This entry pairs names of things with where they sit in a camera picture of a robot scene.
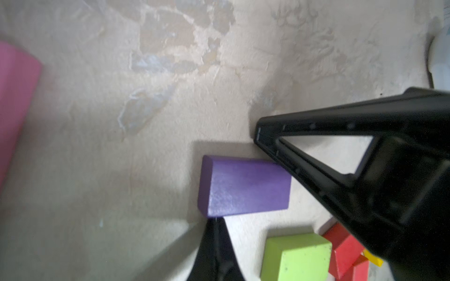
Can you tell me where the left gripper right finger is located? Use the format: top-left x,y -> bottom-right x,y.
254,87 -> 450,281

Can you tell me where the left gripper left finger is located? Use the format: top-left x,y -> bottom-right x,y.
187,217 -> 244,281

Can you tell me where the red long block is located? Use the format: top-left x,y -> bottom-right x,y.
323,222 -> 364,279

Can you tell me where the purple block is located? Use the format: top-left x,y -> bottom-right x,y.
198,155 -> 291,218

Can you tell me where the red small block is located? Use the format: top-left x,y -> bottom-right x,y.
340,255 -> 370,281

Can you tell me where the lime green block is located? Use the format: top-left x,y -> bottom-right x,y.
260,233 -> 332,281

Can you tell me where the pink block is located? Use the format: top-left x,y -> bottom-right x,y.
1,42 -> 42,186

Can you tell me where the yellow block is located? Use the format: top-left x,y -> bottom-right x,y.
363,249 -> 384,267

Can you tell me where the white round clock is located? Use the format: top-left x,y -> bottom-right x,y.
427,16 -> 450,92

